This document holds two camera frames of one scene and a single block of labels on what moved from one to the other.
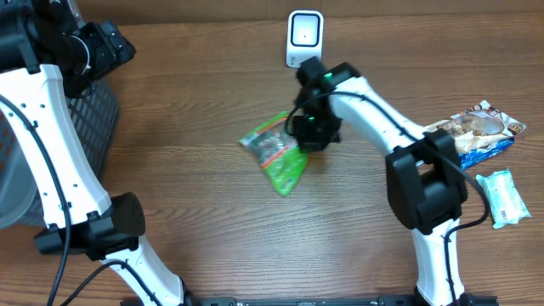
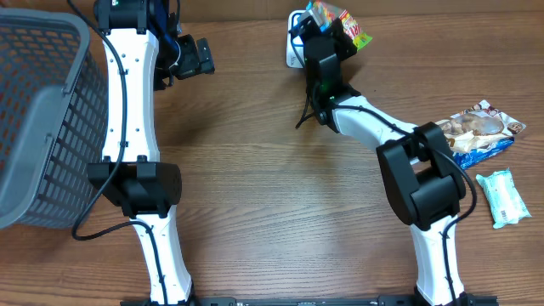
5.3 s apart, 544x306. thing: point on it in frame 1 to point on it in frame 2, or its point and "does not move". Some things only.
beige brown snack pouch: [482, 123] does not move
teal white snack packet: [504, 201] does not move
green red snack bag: [278, 153] to [325, 11]
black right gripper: [308, 143] to [335, 34]
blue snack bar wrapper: [473, 156] does not move
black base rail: [393, 301] does not move
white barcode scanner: [304, 36] does not move
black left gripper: [113, 48] to [195, 64]
